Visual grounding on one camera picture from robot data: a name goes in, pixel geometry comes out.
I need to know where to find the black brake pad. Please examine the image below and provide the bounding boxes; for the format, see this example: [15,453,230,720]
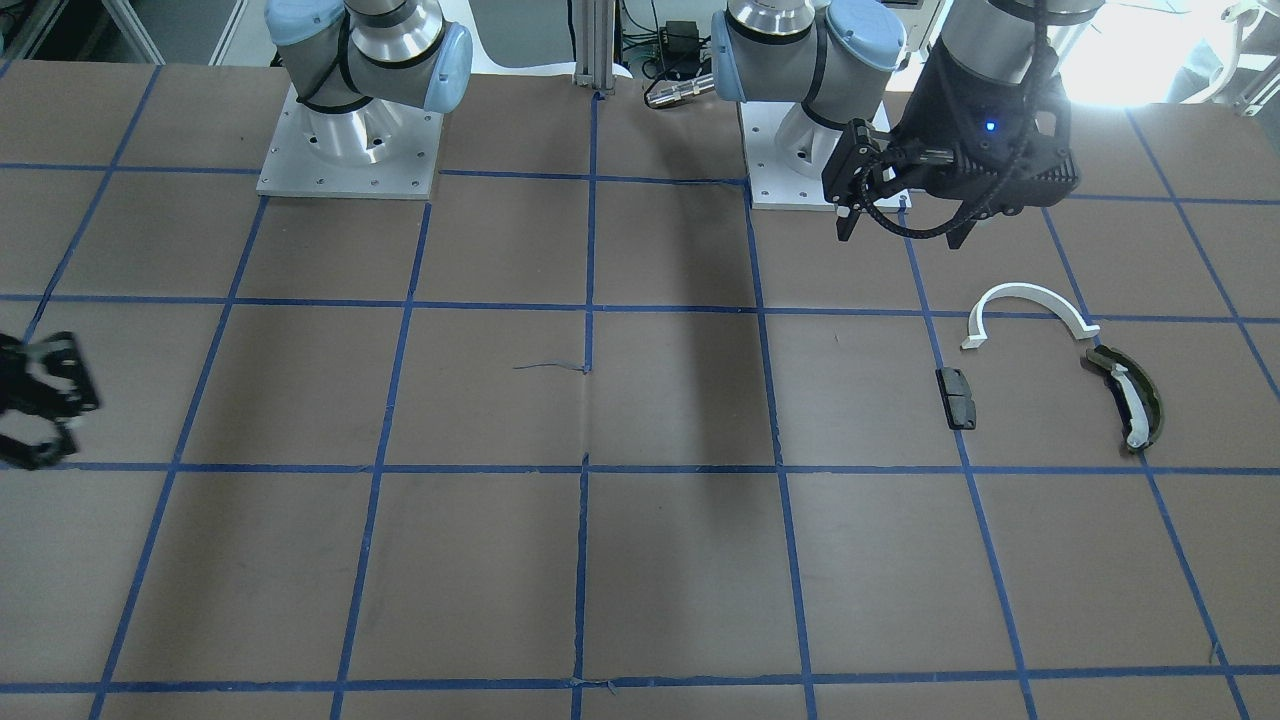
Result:
[934,366,977,430]

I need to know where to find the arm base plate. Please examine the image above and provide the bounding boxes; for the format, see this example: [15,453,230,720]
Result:
[739,92,911,213]
[256,88,445,201]

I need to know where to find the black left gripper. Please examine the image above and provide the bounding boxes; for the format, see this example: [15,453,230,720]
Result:
[820,45,1082,250]

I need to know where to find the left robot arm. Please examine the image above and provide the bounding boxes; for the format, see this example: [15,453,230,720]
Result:
[710,1,1101,250]

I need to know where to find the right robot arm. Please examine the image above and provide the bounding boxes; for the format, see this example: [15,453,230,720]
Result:
[3,1,474,470]

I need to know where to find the white curved plastic bracket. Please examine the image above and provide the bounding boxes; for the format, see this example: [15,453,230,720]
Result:
[960,282,1101,351]

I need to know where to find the aluminium frame post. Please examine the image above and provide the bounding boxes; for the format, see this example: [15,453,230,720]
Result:
[567,0,620,99]

